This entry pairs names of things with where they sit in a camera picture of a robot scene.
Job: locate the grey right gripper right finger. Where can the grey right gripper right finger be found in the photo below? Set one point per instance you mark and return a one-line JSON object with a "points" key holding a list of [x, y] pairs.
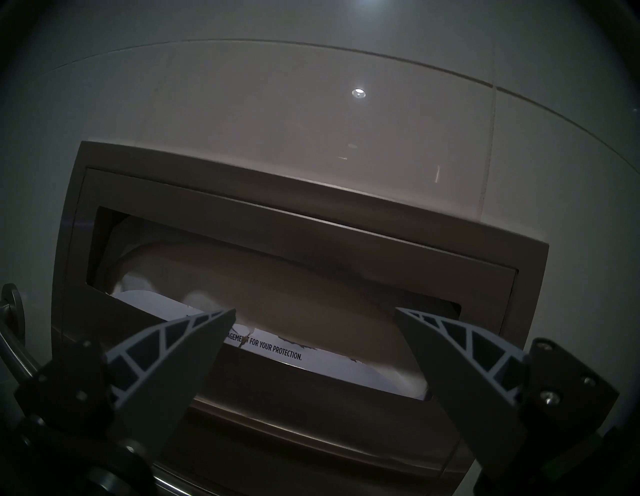
{"points": [[465, 390]]}

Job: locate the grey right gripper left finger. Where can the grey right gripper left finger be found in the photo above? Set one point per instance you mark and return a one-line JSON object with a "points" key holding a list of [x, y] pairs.
{"points": [[165, 365]]}

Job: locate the thin white toilet seat cover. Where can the thin white toilet seat cover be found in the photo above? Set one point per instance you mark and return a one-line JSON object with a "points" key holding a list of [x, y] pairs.
{"points": [[300, 295]]}

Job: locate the printed seat cover pack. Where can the printed seat cover pack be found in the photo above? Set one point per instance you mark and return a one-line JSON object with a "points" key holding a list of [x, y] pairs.
{"points": [[300, 356]]}

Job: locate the long steel grab bar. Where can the long steel grab bar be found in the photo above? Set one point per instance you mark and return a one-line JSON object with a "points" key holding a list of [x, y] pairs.
{"points": [[10, 345]]}

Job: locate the stainless steel wall dispenser unit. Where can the stainless steel wall dispenser unit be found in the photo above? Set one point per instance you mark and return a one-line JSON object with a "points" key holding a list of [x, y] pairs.
{"points": [[320, 220]]}

